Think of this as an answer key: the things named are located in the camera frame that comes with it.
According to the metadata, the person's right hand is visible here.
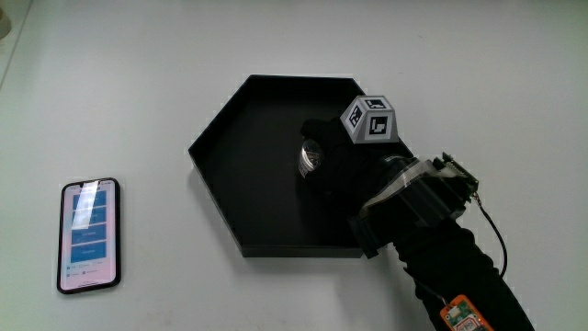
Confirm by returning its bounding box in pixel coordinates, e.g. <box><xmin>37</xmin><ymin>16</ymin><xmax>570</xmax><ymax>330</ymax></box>
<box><xmin>298</xmin><ymin>95</ymin><xmax>480</xmax><ymax>260</ymax></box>

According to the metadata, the black hexagonal plate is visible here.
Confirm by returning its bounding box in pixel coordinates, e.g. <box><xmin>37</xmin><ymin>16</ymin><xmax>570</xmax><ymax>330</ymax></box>
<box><xmin>187</xmin><ymin>74</ymin><xmax>414</xmax><ymax>259</ymax></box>

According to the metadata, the person's right forearm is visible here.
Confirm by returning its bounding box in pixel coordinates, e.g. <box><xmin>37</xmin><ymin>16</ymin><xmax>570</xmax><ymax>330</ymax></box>
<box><xmin>392</xmin><ymin>215</ymin><xmax>537</xmax><ymax>331</ymax></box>

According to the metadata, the orange circuit board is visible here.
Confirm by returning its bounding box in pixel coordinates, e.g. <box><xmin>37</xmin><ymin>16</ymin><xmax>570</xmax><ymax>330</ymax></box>
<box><xmin>439</xmin><ymin>294</ymin><xmax>496</xmax><ymax>331</ymax></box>

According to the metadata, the black smartphone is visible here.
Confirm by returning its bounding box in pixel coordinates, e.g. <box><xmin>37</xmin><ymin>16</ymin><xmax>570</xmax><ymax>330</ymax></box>
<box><xmin>56</xmin><ymin>177</ymin><xmax>122</xmax><ymax>295</ymax></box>

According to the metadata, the thin black cable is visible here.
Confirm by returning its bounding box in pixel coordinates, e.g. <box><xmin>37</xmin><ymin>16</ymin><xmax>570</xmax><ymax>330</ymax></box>
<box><xmin>472</xmin><ymin>192</ymin><xmax>509</xmax><ymax>280</ymax></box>

